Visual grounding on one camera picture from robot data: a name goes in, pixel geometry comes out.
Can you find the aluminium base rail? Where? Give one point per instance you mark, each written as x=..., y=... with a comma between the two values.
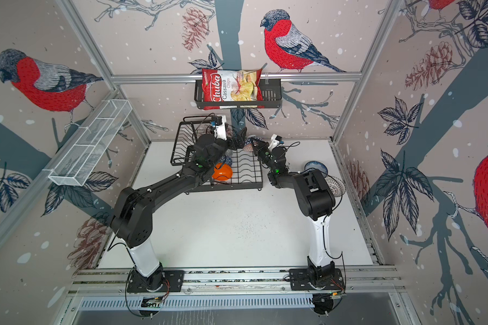
x=222, y=288

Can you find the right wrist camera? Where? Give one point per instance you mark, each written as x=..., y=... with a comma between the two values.
x=275, y=141

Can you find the blue triangle patterned bowl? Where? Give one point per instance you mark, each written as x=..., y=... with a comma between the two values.
x=226, y=160

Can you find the red cassava chips bag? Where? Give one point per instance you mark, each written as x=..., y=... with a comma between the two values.
x=223, y=86

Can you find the plain orange bowl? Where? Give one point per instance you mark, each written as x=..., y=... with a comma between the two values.
x=222, y=172

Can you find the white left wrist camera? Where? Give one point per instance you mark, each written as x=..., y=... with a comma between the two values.
x=218, y=126

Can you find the white wire mesh wall shelf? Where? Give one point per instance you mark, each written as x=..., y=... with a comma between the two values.
x=93, y=140

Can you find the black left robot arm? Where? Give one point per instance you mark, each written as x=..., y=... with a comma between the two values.
x=132, y=220

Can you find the blue floral ceramic bowl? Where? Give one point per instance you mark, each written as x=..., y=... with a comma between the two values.
x=316, y=165

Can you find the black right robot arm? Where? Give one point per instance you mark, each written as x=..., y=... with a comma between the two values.
x=315, y=200

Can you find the white red dotted bowl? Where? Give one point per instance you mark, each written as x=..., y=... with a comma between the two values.
x=336, y=186

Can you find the black two-tier dish rack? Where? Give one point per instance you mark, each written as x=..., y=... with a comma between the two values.
x=237, y=170

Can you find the orange patterned ceramic bowl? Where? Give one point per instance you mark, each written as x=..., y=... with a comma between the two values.
x=248, y=147

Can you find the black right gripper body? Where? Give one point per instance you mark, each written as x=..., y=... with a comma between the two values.
x=263, y=154

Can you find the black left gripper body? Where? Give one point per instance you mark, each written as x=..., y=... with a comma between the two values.
x=234, y=146

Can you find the black wall-mounted wire basket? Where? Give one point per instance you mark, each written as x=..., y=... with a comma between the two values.
x=270, y=90

